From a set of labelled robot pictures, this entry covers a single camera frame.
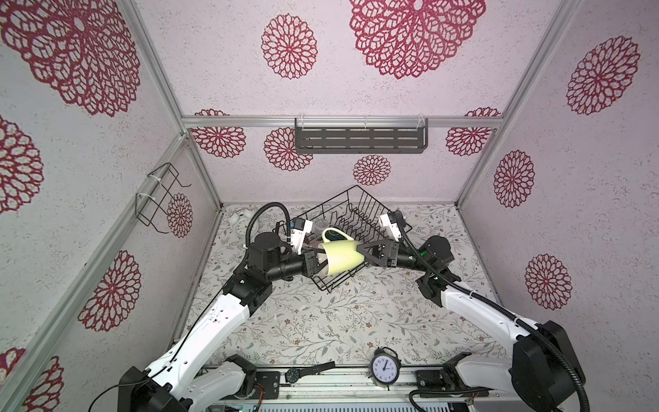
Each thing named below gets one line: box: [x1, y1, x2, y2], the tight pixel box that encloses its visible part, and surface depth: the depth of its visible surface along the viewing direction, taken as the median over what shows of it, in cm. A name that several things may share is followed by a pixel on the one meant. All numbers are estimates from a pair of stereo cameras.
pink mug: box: [302, 231, 324, 249], surface depth 65 cm
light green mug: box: [318, 227, 365, 276], surface depth 63 cm
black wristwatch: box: [284, 360, 336, 384], surface depth 78 cm
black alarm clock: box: [367, 346, 402, 392], surface depth 76 cm
